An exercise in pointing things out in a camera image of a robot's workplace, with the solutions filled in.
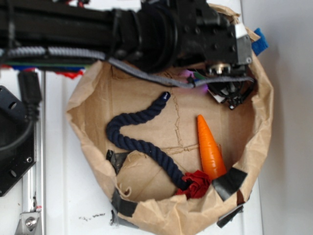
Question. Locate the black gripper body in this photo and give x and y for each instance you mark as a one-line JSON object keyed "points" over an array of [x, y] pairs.
{"points": [[209, 42]]}

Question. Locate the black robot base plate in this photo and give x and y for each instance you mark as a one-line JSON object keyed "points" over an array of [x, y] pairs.
{"points": [[16, 162]]}

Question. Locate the aluminium extrusion rail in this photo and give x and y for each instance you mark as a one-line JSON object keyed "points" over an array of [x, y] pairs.
{"points": [[32, 218]]}

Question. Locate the blue tape piece right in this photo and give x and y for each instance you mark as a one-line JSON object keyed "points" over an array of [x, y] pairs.
{"points": [[261, 44]]}

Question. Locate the red crumpled cloth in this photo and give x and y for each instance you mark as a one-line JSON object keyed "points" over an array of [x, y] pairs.
{"points": [[199, 184]]}

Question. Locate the black power cable plug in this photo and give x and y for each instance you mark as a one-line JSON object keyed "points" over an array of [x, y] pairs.
{"points": [[31, 98]]}

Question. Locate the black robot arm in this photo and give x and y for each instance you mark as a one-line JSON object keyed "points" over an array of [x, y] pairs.
{"points": [[163, 33]]}

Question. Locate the brown paper bag tray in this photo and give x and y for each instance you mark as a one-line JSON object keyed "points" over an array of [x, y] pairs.
{"points": [[140, 191]]}

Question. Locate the orange plastic carrot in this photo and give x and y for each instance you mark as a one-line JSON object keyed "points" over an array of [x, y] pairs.
{"points": [[211, 158]]}

